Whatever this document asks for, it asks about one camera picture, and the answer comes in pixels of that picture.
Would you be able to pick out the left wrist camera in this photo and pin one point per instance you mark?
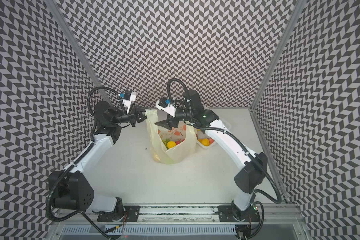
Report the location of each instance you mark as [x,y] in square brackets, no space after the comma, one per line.
[127,98]

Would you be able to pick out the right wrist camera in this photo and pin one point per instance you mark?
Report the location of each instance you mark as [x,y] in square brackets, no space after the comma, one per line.
[164,104]

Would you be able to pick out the yellow orange fruit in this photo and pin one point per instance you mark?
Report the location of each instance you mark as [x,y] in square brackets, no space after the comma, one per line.
[205,142]

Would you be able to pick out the yellow lemon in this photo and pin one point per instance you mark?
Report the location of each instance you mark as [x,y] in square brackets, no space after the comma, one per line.
[171,144]

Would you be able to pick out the white plastic fruit basket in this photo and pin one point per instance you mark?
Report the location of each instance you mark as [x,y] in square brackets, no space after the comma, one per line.
[200,135]

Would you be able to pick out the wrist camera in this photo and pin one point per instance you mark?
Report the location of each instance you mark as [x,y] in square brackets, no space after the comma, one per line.
[164,104]
[127,98]

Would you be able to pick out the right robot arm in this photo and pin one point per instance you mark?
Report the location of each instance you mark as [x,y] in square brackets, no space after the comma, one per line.
[253,177]

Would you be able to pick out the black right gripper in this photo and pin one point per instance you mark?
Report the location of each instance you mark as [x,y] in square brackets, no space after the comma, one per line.
[171,119]

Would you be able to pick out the yellow plastic bag orange print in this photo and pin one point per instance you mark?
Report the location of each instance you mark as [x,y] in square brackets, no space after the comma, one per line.
[156,134]

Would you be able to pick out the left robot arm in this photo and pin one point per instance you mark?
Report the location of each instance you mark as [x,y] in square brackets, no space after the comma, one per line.
[70,191]

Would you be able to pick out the aluminium right corner post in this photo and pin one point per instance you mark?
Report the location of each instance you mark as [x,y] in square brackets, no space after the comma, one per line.
[297,11]

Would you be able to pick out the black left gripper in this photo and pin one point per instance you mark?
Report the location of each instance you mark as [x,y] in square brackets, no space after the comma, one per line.
[135,114]

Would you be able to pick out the aluminium left corner post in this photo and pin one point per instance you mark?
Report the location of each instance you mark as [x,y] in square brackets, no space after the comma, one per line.
[54,9]

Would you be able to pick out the aluminium corner post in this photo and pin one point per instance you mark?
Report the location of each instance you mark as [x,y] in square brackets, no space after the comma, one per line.
[54,9]
[297,11]

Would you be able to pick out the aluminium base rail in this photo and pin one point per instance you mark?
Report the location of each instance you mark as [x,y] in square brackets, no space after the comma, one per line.
[210,214]

